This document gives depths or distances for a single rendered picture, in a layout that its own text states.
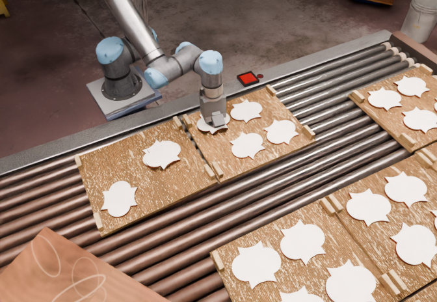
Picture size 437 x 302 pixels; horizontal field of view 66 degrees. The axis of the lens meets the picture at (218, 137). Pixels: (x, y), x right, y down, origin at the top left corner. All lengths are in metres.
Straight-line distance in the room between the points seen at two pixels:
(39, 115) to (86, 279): 2.24
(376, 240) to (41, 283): 0.94
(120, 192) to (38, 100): 2.13
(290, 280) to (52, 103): 2.54
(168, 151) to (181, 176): 0.11
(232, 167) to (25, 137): 2.05
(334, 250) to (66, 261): 0.75
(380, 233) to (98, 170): 0.96
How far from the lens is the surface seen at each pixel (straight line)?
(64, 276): 1.01
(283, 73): 1.63
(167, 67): 1.14
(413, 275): 1.17
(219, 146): 1.27
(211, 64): 1.11
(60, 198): 1.30
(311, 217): 1.14
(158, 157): 1.24
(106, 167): 1.28
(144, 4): 1.41
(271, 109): 1.42
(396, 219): 1.23
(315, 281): 1.06
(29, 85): 3.43
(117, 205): 1.17
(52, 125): 2.95
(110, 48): 1.50
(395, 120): 1.52
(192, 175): 1.20
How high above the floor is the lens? 1.92
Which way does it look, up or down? 49 degrees down
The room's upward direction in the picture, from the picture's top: 1 degrees counter-clockwise
